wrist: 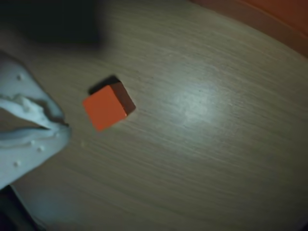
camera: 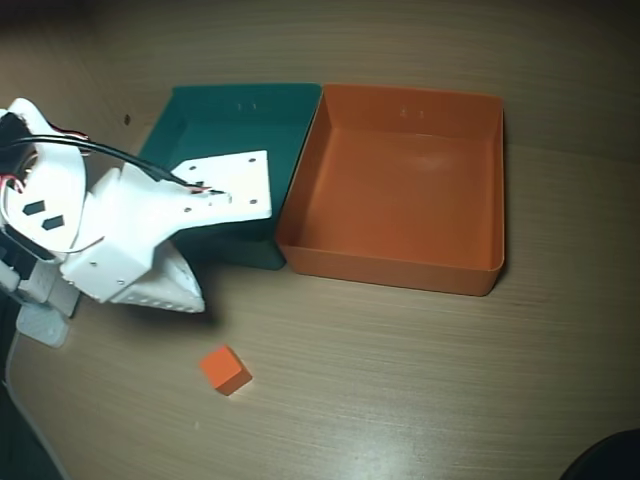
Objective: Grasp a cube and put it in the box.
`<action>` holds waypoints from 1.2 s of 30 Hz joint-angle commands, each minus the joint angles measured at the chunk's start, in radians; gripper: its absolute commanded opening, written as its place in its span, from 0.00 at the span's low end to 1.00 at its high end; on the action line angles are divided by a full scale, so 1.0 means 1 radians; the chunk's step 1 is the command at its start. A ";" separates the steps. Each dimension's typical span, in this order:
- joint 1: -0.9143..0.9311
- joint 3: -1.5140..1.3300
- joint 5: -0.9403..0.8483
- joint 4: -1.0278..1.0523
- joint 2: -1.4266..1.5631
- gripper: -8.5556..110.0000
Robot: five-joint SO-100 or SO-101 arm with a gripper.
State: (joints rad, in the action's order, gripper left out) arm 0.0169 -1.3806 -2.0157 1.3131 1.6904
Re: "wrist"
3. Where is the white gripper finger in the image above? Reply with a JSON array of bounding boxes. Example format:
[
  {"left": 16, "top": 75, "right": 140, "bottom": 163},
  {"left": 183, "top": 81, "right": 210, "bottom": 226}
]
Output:
[
  {"left": 0, "top": 126, "right": 72, "bottom": 191},
  {"left": 0, "top": 50, "right": 70, "bottom": 130}
]

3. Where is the orange cube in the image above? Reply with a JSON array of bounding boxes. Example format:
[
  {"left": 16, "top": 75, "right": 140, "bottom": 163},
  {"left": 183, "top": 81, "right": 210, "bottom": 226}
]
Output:
[{"left": 82, "top": 80, "right": 136, "bottom": 132}]

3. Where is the orange plastic box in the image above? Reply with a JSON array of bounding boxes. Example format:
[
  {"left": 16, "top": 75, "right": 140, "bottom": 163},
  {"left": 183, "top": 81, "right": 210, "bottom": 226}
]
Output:
[{"left": 190, "top": 0, "right": 308, "bottom": 58}]

